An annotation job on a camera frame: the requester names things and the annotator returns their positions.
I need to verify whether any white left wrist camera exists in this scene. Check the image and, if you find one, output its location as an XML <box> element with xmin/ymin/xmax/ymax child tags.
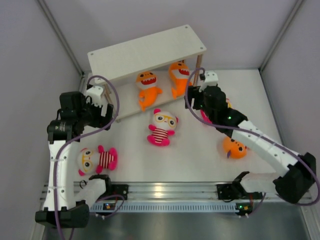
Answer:
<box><xmin>85</xmin><ymin>85</ymin><xmax>105</xmax><ymax>106</ymax></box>

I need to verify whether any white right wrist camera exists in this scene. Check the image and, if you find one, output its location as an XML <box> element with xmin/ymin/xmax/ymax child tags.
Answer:
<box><xmin>199</xmin><ymin>70</ymin><xmax>219</xmax><ymax>89</ymax></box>

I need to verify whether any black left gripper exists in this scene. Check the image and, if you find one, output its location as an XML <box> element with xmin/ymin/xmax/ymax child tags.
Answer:
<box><xmin>76</xmin><ymin>95</ymin><xmax>113</xmax><ymax>131</ymax></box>

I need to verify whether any white pink striped plush left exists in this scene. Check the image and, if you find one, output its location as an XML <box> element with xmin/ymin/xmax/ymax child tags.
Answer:
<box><xmin>77</xmin><ymin>145</ymin><xmax>118</xmax><ymax>177</ymax></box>

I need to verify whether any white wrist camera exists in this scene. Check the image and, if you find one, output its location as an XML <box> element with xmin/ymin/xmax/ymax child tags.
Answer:
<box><xmin>199</xmin><ymin>70</ymin><xmax>219</xmax><ymax>89</ymax></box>
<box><xmin>85</xmin><ymin>85</ymin><xmax>105</xmax><ymax>106</ymax></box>

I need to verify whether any white pink striped plush right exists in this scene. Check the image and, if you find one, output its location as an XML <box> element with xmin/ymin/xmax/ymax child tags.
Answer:
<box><xmin>200</xmin><ymin>98</ymin><xmax>232</xmax><ymax>123</ymax></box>

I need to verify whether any grey slotted cable duct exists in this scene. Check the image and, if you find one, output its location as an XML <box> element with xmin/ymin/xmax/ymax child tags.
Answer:
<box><xmin>90</xmin><ymin>201</ymin><xmax>252</xmax><ymax>214</ymax></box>

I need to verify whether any white two-tier shelf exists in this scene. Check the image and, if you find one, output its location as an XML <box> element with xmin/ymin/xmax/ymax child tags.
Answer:
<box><xmin>87</xmin><ymin>24</ymin><xmax>207</xmax><ymax>121</ymax></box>

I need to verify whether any aluminium mounting rail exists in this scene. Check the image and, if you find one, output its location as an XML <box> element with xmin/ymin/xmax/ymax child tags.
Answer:
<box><xmin>39</xmin><ymin>181</ymin><xmax>312</xmax><ymax>201</ymax></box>

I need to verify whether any orange shark plush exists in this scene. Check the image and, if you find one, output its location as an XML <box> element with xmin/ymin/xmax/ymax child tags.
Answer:
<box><xmin>168</xmin><ymin>61</ymin><xmax>190</xmax><ymax>99</ymax></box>
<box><xmin>135</xmin><ymin>71</ymin><xmax>163</xmax><ymax>112</ymax></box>
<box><xmin>222</xmin><ymin>136</ymin><xmax>248</xmax><ymax>159</ymax></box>

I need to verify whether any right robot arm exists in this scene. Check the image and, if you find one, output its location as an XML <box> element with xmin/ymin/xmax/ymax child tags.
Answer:
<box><xmin>184</xmin><ymin>86</ymin><xmax>320</xmax><ymax>205</ymax></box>

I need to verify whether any white pink striped plush centre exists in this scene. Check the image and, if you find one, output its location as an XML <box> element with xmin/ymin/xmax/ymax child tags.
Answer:
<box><xmin>147</xmin><ymin>108</ymin><xmax>179</xmax><ymax>147</ymax></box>

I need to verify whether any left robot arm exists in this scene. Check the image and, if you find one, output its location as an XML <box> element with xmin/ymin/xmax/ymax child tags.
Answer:
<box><xmin>35</xmin><ymin>87</ymin><xmax>115</xmax><ymax>229</ymax></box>

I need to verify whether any white pink striped plush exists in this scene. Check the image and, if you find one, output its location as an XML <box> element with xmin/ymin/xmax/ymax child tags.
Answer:
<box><xmin>77</xmin><ymin>145</ymin><xmax>118</xmax><ymax>177</ymax></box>
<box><xmin>147</xmin><ymin>108</ymin><xmax>179</xmax><ymax>147</ymax></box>
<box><xmin>200</xmin><ymin>98</ymin><xmax>232</xmax><ymax>123</ymax></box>

